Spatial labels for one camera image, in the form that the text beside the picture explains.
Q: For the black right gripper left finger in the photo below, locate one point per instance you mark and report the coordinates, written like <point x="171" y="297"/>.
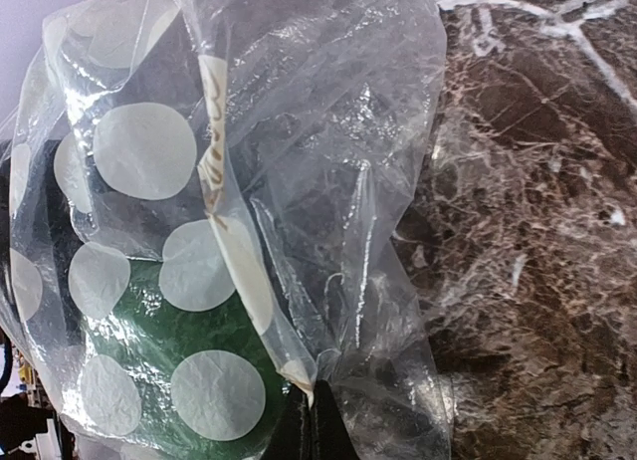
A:
<point x="292" y="436"/>

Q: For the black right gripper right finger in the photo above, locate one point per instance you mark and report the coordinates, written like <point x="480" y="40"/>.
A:
<point x="330" y="439"/>

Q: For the green fake vegetable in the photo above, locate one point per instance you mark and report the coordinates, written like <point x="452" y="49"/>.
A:
<point x="192" y="385"/>

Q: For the clear polka dot zip bag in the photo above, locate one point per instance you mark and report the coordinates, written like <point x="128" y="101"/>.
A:
<point x="260" y="148"/>

